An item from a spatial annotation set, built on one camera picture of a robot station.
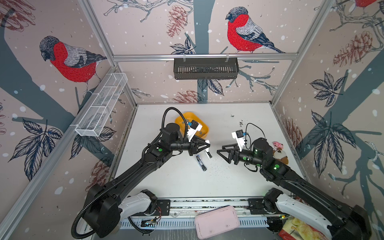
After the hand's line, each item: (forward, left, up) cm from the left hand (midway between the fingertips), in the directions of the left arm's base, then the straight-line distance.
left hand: (207, 145), depth 67 cm
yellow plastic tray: (+37, +9, -22) cm, 44 cm away
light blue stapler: (+2, +3, -26) cm, 26 cm away
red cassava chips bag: (-30, -39, -24) cm, 54 cm away
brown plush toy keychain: (+7, -46, -24) cm, 53 cm away
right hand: (-1, -5, -5) cm, 7 cm away
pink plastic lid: (-27, -4, -23) cm, 36 cm away
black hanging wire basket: (+61, -3, +1) cm, 61 cm away
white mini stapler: (-1, 0, -3) cm, 3 cm away
